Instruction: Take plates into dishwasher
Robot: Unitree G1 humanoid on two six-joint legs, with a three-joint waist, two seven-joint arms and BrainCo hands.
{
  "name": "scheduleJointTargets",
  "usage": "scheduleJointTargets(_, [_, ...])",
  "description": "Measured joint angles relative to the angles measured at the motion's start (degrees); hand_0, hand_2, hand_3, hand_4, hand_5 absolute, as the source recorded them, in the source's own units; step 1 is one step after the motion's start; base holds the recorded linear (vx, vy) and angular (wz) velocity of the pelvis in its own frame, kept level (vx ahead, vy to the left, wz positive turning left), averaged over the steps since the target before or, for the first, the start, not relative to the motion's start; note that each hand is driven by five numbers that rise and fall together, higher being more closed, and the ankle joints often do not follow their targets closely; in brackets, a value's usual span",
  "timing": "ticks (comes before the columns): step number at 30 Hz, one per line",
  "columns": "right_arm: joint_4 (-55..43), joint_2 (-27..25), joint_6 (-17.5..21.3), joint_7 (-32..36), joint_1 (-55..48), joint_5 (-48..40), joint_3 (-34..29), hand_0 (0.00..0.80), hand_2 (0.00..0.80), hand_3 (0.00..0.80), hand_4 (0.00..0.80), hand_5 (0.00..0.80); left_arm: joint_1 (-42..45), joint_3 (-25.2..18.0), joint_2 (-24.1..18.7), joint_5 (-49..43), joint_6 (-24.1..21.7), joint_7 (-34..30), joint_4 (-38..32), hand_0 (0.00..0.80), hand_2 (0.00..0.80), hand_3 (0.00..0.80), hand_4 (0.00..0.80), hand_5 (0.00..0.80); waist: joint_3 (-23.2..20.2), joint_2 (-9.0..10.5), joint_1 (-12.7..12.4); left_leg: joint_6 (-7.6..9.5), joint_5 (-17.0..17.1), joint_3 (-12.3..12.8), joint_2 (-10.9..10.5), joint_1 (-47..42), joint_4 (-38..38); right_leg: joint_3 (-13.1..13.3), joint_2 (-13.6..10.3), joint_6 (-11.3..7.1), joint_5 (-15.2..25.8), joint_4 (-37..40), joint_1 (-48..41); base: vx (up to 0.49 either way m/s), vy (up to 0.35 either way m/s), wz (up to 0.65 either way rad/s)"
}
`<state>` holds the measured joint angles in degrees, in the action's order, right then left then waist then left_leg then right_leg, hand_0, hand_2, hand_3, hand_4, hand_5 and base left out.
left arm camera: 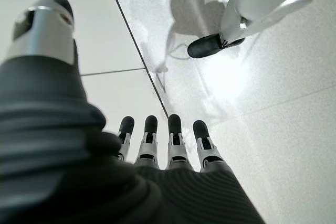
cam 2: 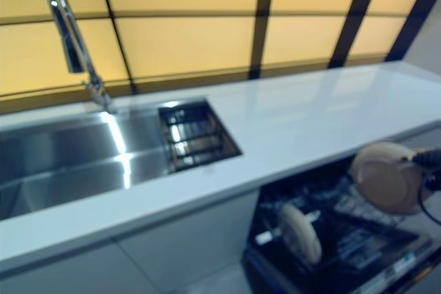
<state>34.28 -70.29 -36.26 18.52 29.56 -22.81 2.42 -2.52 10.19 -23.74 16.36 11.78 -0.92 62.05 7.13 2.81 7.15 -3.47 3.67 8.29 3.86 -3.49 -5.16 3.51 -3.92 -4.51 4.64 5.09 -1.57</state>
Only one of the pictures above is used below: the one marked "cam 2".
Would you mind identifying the chrome kitchen faucet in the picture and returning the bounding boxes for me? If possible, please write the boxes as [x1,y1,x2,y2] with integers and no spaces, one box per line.
[43,0,119,115]

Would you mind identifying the dishwasher wire rack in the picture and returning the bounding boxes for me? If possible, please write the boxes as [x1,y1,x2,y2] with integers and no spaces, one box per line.
[254,166,420,276]

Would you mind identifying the beige round plate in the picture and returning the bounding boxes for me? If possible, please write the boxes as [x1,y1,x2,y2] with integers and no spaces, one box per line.
[351,141,423,216]
[277,202,323,265]

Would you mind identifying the stainless steel sink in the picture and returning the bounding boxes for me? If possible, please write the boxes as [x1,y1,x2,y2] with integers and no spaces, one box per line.
[0,96,245,222]

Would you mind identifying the dishwasher door with control panel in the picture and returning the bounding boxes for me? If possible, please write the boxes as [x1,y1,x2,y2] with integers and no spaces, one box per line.
[243,231,441,294]

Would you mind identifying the white cabinet door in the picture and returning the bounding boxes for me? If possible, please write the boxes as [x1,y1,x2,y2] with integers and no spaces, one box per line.
[116,190,260,294]
[396,125,441,151]
[0,238,150,294]

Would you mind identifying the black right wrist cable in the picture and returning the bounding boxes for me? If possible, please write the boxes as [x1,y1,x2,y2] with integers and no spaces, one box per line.
[418,169,441,223]

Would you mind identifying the dark dishwasher tub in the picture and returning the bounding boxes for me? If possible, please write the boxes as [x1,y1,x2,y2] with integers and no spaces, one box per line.
[258,158,358,212]

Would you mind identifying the black sink drying rack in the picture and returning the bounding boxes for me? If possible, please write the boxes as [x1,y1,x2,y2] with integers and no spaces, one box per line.
[157,98,245,174]

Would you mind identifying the yellow panel window black frame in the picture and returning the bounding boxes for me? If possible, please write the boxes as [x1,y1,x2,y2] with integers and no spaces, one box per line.
[0,0,441,102]

